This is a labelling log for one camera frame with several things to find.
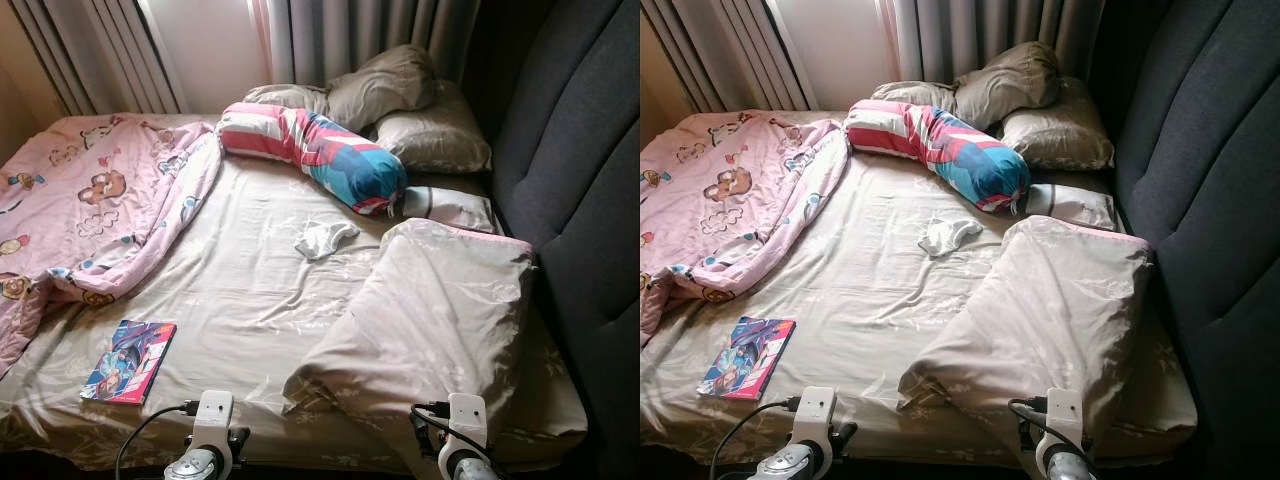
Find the small white pillow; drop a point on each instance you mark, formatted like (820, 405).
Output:
(455, 208)
(1080, 205)

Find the beige floral duvet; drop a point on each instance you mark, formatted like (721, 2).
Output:
(1040, 320)
(430, 320)

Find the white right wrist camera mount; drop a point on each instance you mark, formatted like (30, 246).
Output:
(468, 420)
(1063, 415)

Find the pink cartoon print blanket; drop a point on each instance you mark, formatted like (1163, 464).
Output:
(720, 190)
(90, 190)

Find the flat brown pillow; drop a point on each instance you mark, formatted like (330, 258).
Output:
(285, 95)
(910, 92)

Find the white grey sock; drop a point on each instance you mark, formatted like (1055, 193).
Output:
(322, 240)
(945, 237)

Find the plump brown pillow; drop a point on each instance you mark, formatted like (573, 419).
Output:
(435, 135)
(1060, 132)

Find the bright window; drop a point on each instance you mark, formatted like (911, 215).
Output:
(210, 50)
(830, 50)

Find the crumpled brown pillow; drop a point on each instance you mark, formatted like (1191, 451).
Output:
(385, 85)
(1010, 82)

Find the colourful manga book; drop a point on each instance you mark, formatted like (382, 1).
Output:
(130, 360)
(745, 358)

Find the dark grey padded headboard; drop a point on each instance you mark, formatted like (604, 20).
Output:
(580, 150)
(1200, 150)

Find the striped pink blue bolster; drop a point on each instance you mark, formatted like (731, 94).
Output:
(945, 148)
(320, 150)

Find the grey pleated curtain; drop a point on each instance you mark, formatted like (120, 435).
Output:
(990, 30)
(90, 50)
(370, 30)
(720, 50)

